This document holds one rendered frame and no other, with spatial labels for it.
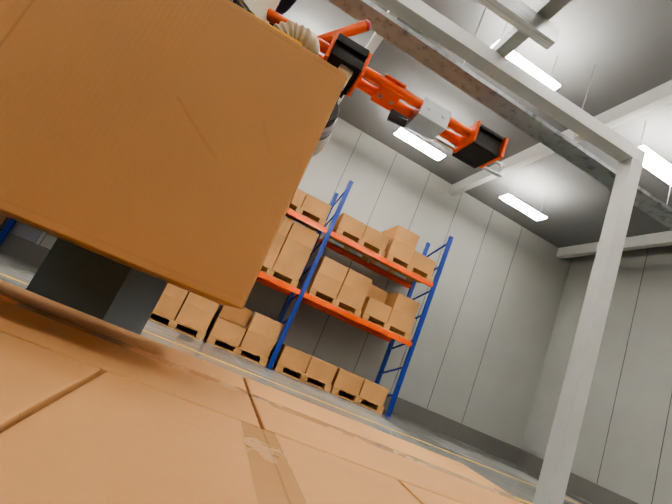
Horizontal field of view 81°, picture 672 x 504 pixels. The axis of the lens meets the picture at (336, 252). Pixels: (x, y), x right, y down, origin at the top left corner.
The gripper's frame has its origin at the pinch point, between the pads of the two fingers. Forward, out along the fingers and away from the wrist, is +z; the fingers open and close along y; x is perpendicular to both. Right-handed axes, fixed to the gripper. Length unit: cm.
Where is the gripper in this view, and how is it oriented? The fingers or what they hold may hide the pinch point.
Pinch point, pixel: (346, 69)
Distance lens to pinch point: 89.9
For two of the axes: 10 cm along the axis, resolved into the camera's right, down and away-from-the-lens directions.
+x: -8.8, -4.3, -2.0
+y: -3.8, 8.9, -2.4
